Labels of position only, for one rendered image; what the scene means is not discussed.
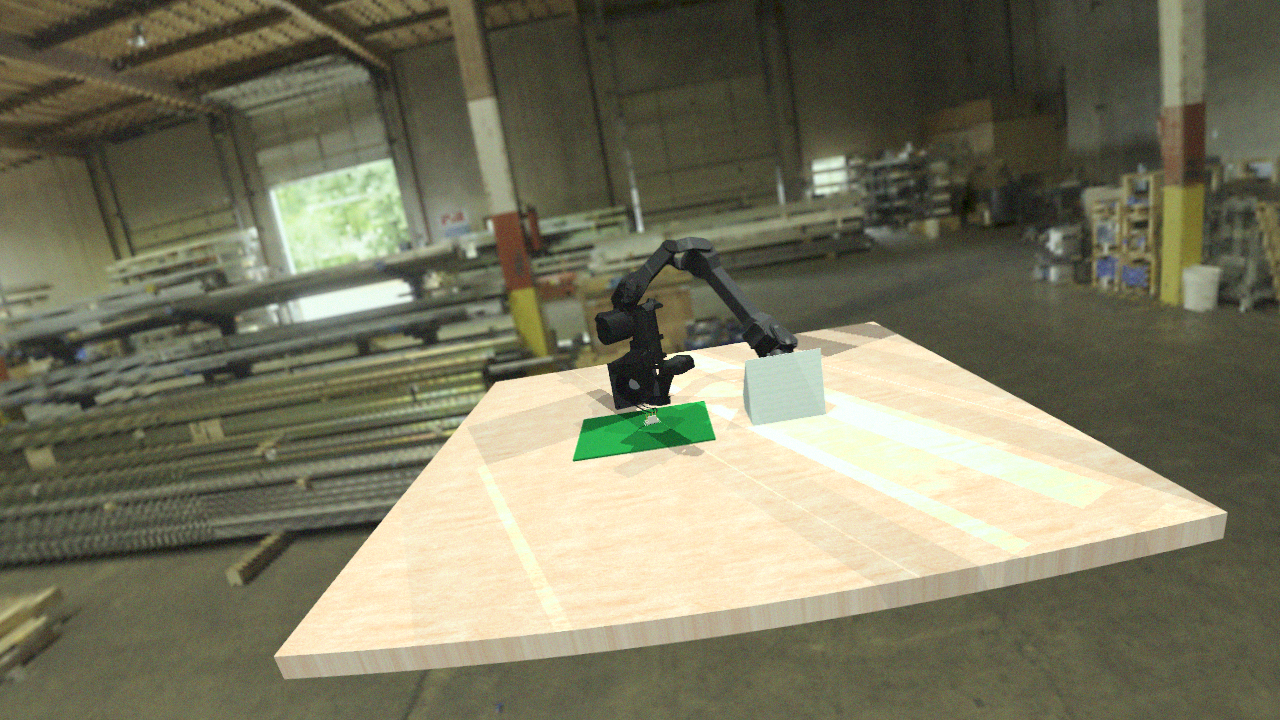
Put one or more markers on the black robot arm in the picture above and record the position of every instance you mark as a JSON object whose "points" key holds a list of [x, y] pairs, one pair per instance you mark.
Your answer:
{"points": [[762, 332]]}

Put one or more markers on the green circuit board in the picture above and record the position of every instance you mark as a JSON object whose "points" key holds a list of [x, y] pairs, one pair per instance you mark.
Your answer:
{"points": [[640, 431]]}

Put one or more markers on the black connector plug with cable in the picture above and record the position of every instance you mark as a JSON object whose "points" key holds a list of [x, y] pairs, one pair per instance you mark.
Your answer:
{"points": [[653, 401]]}

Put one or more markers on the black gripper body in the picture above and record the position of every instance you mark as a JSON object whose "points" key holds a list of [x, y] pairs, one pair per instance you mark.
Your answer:
{"points": [[676, 365]]}

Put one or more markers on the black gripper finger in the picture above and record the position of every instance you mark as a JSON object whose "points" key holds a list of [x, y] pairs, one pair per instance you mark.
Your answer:
{"points": [[664, 382], [645, 381]]}

